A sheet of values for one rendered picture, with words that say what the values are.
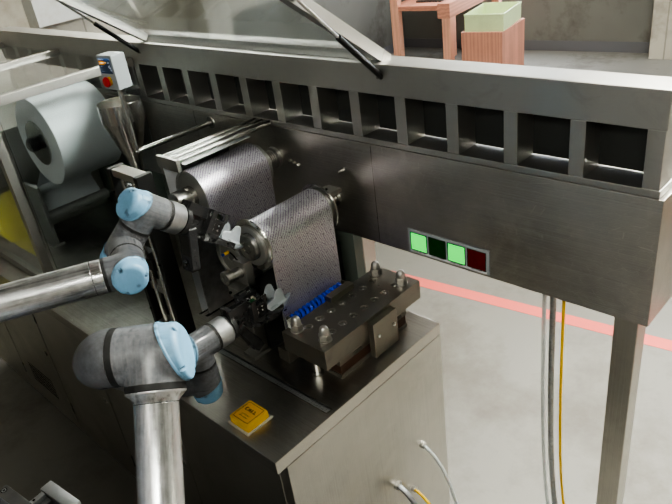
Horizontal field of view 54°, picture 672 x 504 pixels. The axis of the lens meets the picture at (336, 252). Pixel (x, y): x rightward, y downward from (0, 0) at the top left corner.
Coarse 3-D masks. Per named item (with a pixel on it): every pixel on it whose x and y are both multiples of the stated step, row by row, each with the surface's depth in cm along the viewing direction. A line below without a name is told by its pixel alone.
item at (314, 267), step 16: (320, 240) 183; (288, 256) 175; (304, 256) 179; (320, 256) 184; (336, 256) 189; (288, 272) 176; (304, 272) 181; (320, 272) 186; (336, 272) 191; (288, 288) 178; (304, 288) 183; (320, 288) 188; (288, 304) 180; (304, 304) 184
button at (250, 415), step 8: (240, 408) 166; (248, 408) 166; (256, 408) 165; (232, 416) 164; (240, 416) 164; (248, 416) 163; (256, 416) 163; (264, 416) 164; (240, 424) 162; (248, 424) 161; (256, 424) 163; (248, 432) 161
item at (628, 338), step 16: (368, 240) 221; (368, 256) 223; (624, 320) 162; (624, 336) 164; (640, 336) 164; (624, 352) 166; (640, 352) 168; (624, 368) 168; (608, 384) 174; (624, 384) 171; (608, 400) 177; (624, 400) 173; (608, 416) 179; (624, 416) 175; (608, 432) 182; (624, 432) 178; (608, 448) 184; (624, 448) 181; (608, 464) 187; (624, 464) 186; (608, 480) 189; (624, 480) 191; (608, 496) 192
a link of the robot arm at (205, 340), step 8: (200, 328) 160; (208, 328) 160; (192, 336) 157; (200, 336) 158; (208, 336) 158; (216, 336) 159; (192, 344) 156; (200, 344) 156; (208, 344) 158; (216, 344) 159; (200, 352) 156; (208, 352) 158; (216, 352) 161; (200, 360) 157; (208, 360) 158; (200, 368) 158; (208, 368) 159
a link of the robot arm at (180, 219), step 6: (174, 204) 151; (180, 204) 154; (180, 210) 152; (186, 210) 154; (174, 216) 150; (180, 216) 152; (186, 216) 153; (174, 222) 151; (180, 222) 152; (186, 222) 154; (168, 228) 151; (174, 228) 152; (180, 228) 153
